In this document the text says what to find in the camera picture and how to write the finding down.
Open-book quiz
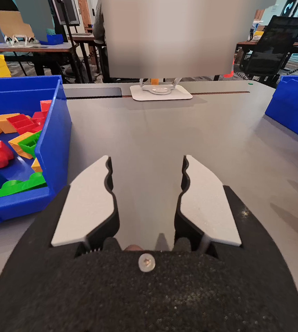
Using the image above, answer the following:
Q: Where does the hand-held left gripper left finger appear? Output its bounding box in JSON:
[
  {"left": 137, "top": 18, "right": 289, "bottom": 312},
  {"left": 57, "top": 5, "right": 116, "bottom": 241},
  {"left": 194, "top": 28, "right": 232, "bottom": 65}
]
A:
[{"left": 51, "top": 156, "right": 120, "bottom": 247}]

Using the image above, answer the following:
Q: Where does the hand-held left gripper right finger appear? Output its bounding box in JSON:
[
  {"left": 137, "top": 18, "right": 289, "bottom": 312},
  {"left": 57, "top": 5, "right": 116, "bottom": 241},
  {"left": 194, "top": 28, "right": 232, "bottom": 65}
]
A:
[{"left": 174, "top": 155, "right": 242, "bottom": 247}]

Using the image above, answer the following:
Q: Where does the blue storage bin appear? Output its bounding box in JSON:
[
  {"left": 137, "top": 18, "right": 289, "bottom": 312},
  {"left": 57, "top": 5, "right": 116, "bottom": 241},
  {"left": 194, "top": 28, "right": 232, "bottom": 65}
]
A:
[
  {"left": 46, "top": 34, "right": 65, "bottom": 46},
  {"left": 265, "top": 75, "right": 298, "bottom": 145},
  {"left": 0, "top": 76, "right": 72, "bottom": 228}
]

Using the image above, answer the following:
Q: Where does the pile of colourful blocks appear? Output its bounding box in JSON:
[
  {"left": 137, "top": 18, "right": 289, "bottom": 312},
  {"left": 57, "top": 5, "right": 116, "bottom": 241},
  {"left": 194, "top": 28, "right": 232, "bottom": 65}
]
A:
[{"left": 0, "top": 100, "right": 53, "bottom": 201}]

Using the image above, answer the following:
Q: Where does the black office chair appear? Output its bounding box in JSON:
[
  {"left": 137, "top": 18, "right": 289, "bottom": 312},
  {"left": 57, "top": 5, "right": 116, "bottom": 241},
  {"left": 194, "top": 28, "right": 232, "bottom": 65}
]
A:
[{"left": 240, "top": 15, "right": 298, "bottom": 81}]

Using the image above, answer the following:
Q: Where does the orange traffic cone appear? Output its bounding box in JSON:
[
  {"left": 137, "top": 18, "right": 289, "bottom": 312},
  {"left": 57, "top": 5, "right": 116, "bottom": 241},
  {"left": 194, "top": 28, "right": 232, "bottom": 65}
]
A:
[{"left": 223, "top": 58, "right": 235, "bottom": 79}]

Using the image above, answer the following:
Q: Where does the black computer monitor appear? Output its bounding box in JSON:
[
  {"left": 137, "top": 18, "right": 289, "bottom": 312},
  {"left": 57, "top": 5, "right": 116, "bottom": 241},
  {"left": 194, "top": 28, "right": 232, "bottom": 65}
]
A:
[{"left": 53, "top": 0, "right": 82, "bottom": 27}]

